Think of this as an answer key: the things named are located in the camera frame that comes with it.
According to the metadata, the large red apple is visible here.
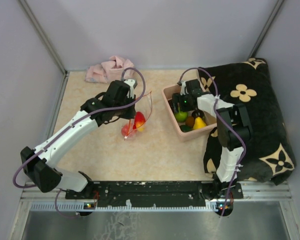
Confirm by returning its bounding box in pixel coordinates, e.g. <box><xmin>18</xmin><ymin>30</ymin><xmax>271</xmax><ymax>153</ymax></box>
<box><xmin>132</xmin><ymin>111</ymin><xmax>146</xmax><ymax>132</ymax></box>

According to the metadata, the clear zip top bag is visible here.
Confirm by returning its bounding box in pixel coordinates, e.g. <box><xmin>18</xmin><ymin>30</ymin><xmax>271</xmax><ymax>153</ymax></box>
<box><xmin>121</xmin><ymin>91</ymin><xmax>153</xmax><ymax>140</ymax></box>

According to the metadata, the green apple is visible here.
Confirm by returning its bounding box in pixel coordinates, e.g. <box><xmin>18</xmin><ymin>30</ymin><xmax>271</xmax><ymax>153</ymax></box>
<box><xmin>174</xmin><ymin>111</ymin><xmax>188</xmax><ymax>123</ymax></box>

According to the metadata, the pink plastic bin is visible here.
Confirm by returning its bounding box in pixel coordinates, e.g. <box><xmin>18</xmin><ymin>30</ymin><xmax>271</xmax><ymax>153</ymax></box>
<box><xmin>161</xmin><ymin>83</ymin><xmax>218</xmax><ymax>143</ymax></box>

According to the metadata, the small red apple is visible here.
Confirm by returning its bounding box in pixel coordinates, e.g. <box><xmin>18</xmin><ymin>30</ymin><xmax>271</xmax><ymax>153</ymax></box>
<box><xmin>121</xmin><ymin>123</ymin><xmax>137</xmax><ymax>139</ymax></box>

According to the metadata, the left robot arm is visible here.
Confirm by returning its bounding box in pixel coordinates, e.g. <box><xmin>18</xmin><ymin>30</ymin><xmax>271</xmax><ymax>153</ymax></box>
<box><xmin>20</xmin><ymin>79</ymin><xmax>137</xmax><ymax>199</ymax></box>

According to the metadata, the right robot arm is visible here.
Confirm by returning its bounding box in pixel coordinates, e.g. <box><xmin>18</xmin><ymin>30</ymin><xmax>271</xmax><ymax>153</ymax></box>
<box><xmin>172</xmin><ymin>80</ymin><xmax>253</xmax><ymax>198</ymax></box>

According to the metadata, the brown kiwi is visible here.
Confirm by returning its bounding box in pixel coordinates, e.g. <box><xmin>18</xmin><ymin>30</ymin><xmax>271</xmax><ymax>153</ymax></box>
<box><xmin>185</xmin><ymin>116</ymin><xmax>195</xmax><ymax>128</ymax></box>

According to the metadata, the yellow pear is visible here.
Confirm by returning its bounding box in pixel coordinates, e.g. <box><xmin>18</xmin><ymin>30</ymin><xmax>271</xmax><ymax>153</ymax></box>
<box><xmin>192</xmin><ymin>116</ymin><xmax>207</xmax><ymax>130</ymax></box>

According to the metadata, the dark green avocado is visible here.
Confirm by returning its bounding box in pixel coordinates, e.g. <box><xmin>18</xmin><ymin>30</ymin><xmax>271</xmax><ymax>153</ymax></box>
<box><xmin>179</xmin><ymin>124</ymin><xmax>193</xmax><ymax>133</ymax></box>

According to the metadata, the pink crumpled cloth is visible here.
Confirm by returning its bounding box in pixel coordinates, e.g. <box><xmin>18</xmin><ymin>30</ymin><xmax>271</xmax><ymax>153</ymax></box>
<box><xmin>84</xmin><ymin>55</ymin><xmax>135</xmax><ymax>84</ymax></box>

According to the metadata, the black floral cushion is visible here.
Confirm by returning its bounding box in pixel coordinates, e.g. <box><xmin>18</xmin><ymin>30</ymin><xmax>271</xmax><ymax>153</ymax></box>
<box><xmin>198</xmin><ymin>57</ymin><xmax>297</xmax><ymax>186</ymax></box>

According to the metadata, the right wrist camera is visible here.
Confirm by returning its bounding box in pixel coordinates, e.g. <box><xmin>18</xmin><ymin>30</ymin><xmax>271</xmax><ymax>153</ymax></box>
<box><xmin>177</xmin><ymin>80</ymin><xmax>188</xmax><ymax>96</ymax></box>

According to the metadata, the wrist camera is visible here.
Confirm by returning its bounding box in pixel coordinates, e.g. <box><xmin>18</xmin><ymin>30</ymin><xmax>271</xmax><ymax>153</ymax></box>
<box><xmin>123</xmin><ymin>78</ymin><xmax>138</xmax><ymax>92</ymax></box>
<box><xmin>177</xmin><ymin>80</ymin><xmax>188</xmax><ymax>96</ymax></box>

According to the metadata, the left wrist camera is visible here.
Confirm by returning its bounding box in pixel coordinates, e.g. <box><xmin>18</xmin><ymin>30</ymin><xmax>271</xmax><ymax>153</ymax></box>
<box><xmin>123</xmin><ymin>78</ymin><xmax>138</xmax><ymax>92</ymax></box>

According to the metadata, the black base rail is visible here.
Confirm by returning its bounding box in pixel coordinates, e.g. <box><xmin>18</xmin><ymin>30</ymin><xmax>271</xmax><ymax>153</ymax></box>
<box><xmin>65</xmin><ymin>179</ymin><xmax>229</xmax><ymax>208</ymax></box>

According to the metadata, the right metal frame post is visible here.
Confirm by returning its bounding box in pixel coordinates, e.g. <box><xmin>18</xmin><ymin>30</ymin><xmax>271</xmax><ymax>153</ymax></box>
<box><xmin>247</xmin><ymin>0</ymin><xmax>285</xmax><ymax>59</ymax></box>

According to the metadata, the metal frame post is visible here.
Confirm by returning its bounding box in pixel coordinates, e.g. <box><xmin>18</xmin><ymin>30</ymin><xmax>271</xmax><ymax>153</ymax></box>
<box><xmin>247</xmin><ymin>0</ymin><xmax>285</xmax><ymax>59</ymax></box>
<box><xmin>17</xmin><ymin>0</ymin><xmax>67</xmax><ymax>75</ymax></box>

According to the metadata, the left metal frame post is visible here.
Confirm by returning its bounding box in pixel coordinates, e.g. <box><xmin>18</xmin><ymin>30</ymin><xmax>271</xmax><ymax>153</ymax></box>
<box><xmin>17</xmin><ymin>0</ymin><xmax>67</xmax><ymax>75</ymax></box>

